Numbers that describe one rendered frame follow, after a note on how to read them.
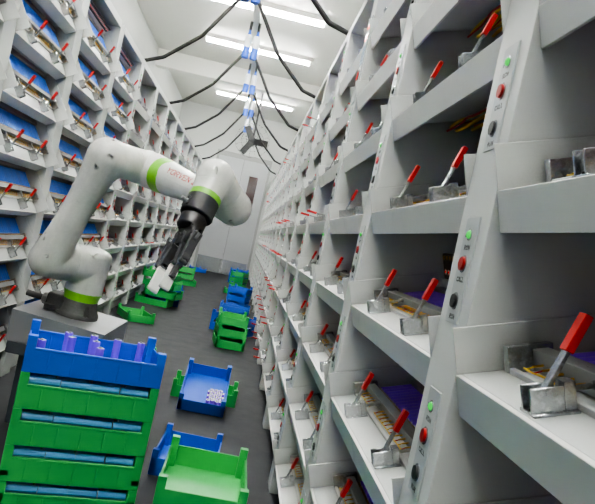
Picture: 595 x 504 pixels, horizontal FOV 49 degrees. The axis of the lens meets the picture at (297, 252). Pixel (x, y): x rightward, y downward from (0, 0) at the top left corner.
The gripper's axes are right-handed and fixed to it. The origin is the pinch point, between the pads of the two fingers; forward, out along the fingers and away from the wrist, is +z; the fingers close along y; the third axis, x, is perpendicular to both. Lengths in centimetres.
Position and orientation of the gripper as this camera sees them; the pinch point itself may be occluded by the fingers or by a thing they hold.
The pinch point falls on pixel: (162, 279)
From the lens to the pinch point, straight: 172.7
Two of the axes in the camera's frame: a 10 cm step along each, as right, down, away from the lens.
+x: 6.4, 5.7, 5.1
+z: -3.3, 8.1, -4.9
